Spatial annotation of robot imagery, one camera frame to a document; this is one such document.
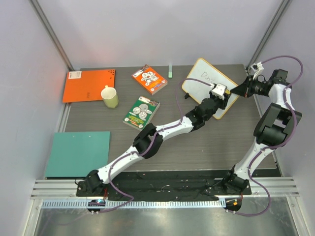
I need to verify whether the green marker pen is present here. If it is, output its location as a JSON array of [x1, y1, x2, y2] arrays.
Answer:
[[168, 64, 173, 79]]

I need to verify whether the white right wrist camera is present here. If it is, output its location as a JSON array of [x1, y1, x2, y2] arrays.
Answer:
[[251, 62, 264, 80]]

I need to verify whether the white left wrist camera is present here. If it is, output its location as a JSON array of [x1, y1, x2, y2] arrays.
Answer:
[[211, 84, 227, 100]]

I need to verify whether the cream paper cup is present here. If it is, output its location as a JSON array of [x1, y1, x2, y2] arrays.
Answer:
[[100, 85, 119, 109]]

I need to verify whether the teal board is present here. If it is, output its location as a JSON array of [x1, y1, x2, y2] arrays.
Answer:
[[45, 131, 110, 178]]

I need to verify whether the aluminium frame rail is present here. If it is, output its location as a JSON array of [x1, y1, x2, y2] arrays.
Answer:
[[245, 0, 292, 72], [29, 0, 74, 71]]

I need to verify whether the orange paperback book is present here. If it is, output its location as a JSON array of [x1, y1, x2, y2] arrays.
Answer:
[[131, 64, 168, 95]]

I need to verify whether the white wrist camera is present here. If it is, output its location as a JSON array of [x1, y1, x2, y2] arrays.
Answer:
[[251, 62, 264, 80], [211, 84, 227, 100]]

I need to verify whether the green paperback book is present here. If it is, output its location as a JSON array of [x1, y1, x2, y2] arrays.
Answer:
[[123, 96, 160, 131]]

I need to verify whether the slotted cable duct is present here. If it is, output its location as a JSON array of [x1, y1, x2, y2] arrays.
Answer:
[[42, 199, 226, 209]]

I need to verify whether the aluminium frame rail right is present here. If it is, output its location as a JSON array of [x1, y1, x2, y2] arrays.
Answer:
[[245, 0, 292, 72]]

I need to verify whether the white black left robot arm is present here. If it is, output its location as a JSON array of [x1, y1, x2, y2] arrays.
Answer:
[[86, 94, 230, 196]]

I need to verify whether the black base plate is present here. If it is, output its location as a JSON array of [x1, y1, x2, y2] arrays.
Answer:
[[76, 170, 252, 202]]

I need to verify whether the aluminium frame rail left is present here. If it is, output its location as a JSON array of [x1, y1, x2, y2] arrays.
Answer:
[[29, 0, 74, 71]]

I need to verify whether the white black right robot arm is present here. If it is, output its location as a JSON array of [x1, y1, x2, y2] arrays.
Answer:
[[222, 69, 302, 195]]

